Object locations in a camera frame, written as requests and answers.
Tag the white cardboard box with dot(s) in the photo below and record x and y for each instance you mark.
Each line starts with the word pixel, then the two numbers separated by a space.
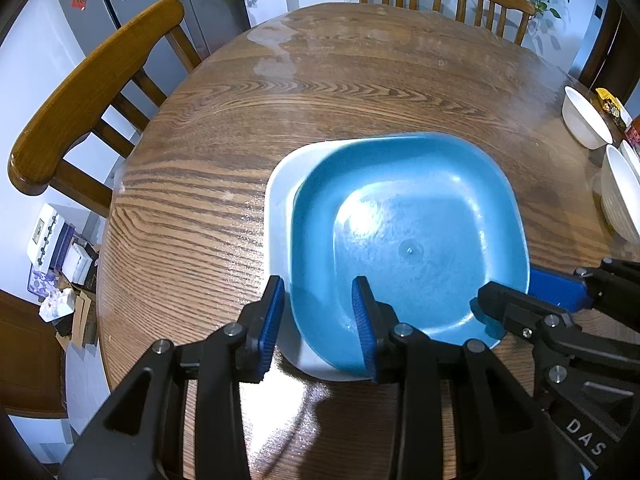
pixel 47 232

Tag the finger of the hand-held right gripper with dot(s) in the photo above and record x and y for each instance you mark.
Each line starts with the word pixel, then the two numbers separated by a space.
pixel 557 287
pixel 515 310

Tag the yellow snack packet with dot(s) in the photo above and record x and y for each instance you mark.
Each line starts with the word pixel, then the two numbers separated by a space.
pixel 612 105

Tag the medium white bowl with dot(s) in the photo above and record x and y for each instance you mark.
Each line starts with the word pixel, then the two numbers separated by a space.
pixel 582 120

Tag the brown wooden cabinet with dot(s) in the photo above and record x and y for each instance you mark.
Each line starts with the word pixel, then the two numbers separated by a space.
pixel 25 355

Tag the pile of floor boxes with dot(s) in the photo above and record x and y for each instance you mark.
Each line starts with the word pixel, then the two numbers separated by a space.
pixel 75 290

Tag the red sauce bottle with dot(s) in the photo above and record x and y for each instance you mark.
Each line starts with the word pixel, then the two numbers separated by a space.
pixel 634 132

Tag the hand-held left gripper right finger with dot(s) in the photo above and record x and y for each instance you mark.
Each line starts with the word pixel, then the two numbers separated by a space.
pixel 365 330

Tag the dark wooden door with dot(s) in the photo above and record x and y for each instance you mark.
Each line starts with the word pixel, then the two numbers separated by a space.
pixel 600 50

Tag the large white bowl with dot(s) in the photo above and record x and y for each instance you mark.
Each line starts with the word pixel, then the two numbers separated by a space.
pixel 617 200

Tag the blue dish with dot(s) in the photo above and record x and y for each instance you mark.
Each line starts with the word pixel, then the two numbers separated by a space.
pixel 415 240

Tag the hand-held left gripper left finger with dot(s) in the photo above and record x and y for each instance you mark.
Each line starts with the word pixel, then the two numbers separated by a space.
pixel 270 330

